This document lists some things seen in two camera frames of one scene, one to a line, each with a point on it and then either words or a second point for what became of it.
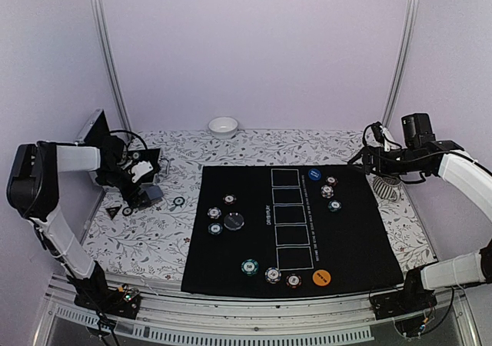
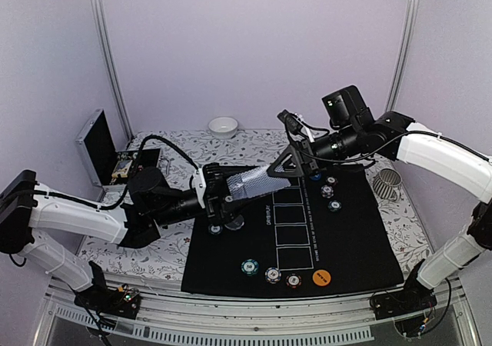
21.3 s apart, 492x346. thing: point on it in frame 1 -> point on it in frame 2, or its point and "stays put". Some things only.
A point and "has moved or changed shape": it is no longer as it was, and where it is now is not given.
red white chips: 332,181 stays put
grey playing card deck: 154,194 has moved or changed shape
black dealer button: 234,221 stays put
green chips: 250,267 stays put
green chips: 334,205 stays put
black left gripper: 127,194 -> 214,207
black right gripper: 370,151 -> 308,158
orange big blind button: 321,277 stays put
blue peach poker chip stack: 272,275 stays put
